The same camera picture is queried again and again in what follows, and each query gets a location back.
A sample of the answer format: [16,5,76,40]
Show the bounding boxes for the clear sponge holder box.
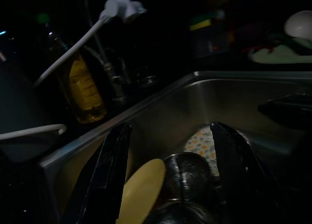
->
[191,24,230,58]

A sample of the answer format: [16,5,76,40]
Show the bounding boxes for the yellow green sponge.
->
[190,11,215,31]

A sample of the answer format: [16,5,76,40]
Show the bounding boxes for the light green cloth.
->
[248,36,312,65]

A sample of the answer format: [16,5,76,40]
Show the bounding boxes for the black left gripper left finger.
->
[63,123,134,224]

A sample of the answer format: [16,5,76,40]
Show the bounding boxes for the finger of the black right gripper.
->
[257,93,312,130]

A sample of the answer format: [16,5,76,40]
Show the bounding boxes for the white water hose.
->
[0,9,117,142]

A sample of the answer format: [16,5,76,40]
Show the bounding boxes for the white plastic ladle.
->
[284,10,312,38]

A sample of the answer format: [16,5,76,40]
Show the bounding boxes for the steel faucet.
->
[84,0,127,103]

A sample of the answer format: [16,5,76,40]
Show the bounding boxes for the steel bowl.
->
[162,152,220,203]

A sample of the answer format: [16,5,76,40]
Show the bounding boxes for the white faucet filter head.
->
[99,0,148,24]

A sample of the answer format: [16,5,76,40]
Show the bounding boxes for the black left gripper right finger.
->
[210,121,307,224]

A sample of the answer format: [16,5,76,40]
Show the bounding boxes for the yellow plate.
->
[117,158,166,224]

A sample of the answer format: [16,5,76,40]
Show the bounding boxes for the yellow liquid bottle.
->
[36,12,108,124]

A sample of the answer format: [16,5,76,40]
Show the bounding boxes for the floral patterned sink mat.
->
[182,125,220,176]

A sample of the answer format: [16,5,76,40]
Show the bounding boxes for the stainless steel sink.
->
[39,71,312,224]

